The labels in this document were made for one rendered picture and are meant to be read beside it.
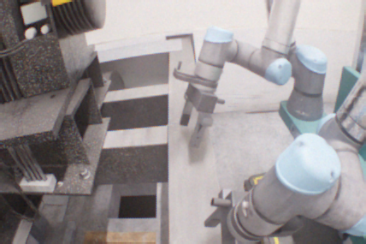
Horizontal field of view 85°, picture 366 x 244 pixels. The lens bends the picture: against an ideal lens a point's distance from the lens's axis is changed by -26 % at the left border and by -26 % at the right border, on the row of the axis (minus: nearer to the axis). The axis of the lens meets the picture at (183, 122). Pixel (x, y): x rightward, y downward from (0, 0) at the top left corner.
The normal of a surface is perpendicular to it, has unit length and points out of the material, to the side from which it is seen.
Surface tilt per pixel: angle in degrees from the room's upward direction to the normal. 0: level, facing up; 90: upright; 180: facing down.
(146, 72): 90
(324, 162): 25
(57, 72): 90
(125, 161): 90
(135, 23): 90
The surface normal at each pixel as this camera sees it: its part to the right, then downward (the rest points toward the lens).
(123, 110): 0.04, 0.57
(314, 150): 0.32, -0.69
